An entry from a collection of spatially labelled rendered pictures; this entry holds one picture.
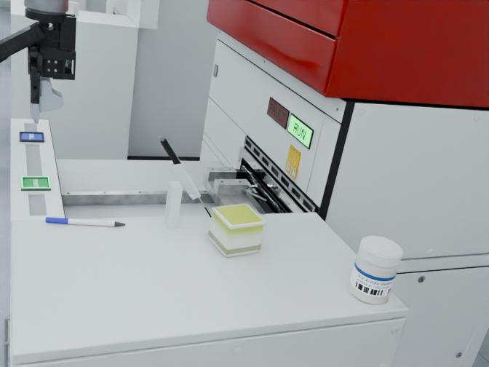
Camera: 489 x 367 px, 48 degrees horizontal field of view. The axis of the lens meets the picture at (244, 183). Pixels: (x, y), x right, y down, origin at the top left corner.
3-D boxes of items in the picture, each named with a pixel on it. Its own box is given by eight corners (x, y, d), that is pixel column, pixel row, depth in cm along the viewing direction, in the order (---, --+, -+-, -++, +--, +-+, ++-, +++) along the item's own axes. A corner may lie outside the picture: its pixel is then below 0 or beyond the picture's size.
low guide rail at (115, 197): (241, 199, 155) (244, 189, 154) (244, 202, 153) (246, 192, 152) (54, 202, 136) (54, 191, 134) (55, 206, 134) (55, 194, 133)
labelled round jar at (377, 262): (373, 279, 100) (387, 234, 96) (396, 303, 94) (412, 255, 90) (340, 282, 97) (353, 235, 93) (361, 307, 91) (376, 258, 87)
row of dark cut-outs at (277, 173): (245, 143, 160) (247, 135, 159) (314, 217, 123) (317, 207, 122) (243, 143, 159) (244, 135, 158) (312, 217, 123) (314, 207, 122)
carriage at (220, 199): (228, 183, 155) (230, 175, 154) (281, 253, 125) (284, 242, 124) (201, 184, 152) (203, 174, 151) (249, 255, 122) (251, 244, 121)
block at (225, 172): (231, 175, 154) (233, 166, 152) (235, 180, 151) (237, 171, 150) (204, 175, 150) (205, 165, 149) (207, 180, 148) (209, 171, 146)
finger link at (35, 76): (39, 106, 101) (40, 59, 98) (30, 105, 101) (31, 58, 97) (38, 98, 105) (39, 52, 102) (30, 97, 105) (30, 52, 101)
